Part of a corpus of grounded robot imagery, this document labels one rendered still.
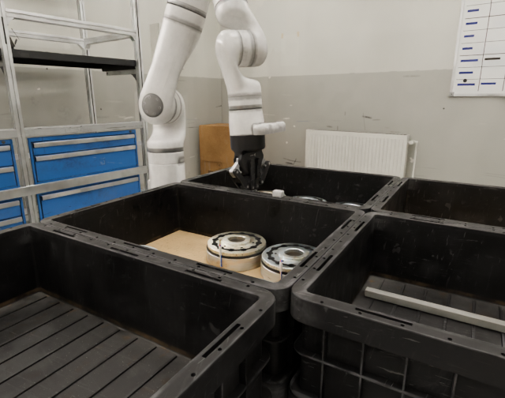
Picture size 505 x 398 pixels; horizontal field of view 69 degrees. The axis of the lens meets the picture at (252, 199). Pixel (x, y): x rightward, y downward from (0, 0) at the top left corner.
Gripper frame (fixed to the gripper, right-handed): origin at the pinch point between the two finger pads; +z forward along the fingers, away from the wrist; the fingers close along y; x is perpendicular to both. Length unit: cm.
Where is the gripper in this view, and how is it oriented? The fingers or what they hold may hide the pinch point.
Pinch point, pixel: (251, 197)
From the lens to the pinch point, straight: 82.6
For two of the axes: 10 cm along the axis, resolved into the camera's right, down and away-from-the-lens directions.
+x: 7.8, 1.0, -6.2
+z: 0.7, 9.7, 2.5
